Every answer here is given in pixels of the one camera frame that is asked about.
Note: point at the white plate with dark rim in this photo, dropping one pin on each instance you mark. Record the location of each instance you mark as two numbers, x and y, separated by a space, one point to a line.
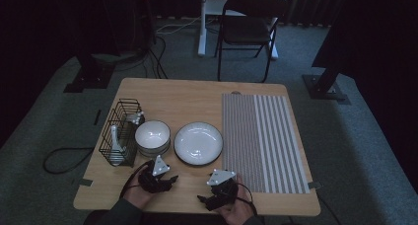
197 142

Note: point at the person's dark clothed leg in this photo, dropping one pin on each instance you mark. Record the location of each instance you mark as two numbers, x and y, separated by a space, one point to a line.
95 220

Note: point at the person's right hand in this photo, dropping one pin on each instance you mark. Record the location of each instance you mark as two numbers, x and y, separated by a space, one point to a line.
240 213

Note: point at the black folding chair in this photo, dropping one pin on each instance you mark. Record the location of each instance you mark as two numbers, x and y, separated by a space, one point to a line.
246 29

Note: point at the grey tape piece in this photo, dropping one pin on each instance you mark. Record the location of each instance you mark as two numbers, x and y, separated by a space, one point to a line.
86 182
314 185

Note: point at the dark strip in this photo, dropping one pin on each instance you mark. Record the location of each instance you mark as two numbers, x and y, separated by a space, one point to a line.
97 117

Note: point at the dark drape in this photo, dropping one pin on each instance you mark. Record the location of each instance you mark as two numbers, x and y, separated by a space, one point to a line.
378 54
33 54

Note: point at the person's left hand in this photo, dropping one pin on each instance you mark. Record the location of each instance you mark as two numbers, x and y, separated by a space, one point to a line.
136 195

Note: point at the grey striped placemat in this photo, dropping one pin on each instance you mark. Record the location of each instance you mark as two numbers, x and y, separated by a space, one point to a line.
263 136

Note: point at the grey pleated curtain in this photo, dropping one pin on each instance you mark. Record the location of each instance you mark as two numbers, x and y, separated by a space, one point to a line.
312 4

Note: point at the white desk frame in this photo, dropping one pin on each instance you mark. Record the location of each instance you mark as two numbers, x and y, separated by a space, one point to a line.
202 37

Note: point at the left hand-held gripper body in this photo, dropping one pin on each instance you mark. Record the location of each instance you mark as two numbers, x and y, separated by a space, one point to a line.
161 167

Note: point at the black metal stand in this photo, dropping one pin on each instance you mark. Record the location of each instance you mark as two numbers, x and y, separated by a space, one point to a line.
88 80
323 87

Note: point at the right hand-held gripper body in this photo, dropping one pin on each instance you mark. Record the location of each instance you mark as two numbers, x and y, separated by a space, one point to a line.
220 177

